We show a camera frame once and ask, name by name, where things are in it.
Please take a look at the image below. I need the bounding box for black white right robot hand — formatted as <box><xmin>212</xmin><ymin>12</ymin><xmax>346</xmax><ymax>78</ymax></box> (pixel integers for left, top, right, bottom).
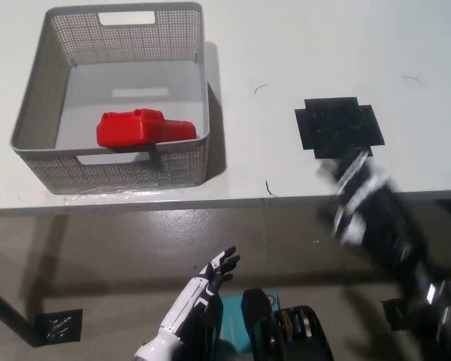
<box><xmin>314</xmin><ymin>147</ymin><xmax>401</xmax><ymax>246</ymax></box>

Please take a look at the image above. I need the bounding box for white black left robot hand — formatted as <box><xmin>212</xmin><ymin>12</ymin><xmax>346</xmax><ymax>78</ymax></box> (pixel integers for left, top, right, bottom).
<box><xmin>158</xmin><ymin>245</ymin><xmax>242</xmax><ymax>339</ymax></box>

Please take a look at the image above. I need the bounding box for red digital multimeter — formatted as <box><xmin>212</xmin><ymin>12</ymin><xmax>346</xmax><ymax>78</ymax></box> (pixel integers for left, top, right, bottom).
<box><xmin>95</xmin><ymin>108</ymin><xmax>198</xmax><ymax>155</ymax></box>

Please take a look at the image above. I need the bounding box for black tape patch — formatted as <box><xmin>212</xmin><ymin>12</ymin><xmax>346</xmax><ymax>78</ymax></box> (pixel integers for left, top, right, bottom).
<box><xmin>294</xmin><ymin>96</ymin><xmax>386</xmax><ymax>161</ymax></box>

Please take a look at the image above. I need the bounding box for black teal robot body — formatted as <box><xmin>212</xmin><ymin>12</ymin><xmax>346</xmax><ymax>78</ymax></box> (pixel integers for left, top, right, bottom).
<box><xmin>187</xmin><ymin>287</ymin><xmax>334</xmax><ymax>361</ymax></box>

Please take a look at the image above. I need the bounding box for clear tape strip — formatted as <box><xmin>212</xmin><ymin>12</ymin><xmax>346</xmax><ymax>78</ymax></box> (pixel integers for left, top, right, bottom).
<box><xmin>59</xmin><ymin>187</ymin><xmax>165</xmax><ymax>200</ymax></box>

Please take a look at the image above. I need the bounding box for black table leg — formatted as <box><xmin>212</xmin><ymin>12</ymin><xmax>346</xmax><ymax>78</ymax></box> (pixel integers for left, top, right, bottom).
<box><xmin>0</xmin><ymin>281</ymin><xmax>47</xmax><ymax>347</ymax></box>

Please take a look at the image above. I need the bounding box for pale rectangular basket label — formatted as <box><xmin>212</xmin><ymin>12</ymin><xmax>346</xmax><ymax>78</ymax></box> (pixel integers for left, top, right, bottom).
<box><xmin>111</xmin><ymin>87</ymin><xmax>170</xmax><ymax>99</ymax></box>

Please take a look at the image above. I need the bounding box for grey perforated plastic basket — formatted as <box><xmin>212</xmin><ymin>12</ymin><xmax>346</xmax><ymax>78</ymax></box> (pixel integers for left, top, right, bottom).
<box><xmin>9</xmin><ymin>2</ymin><xmax>212</xmax><ymax>196</ymax></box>

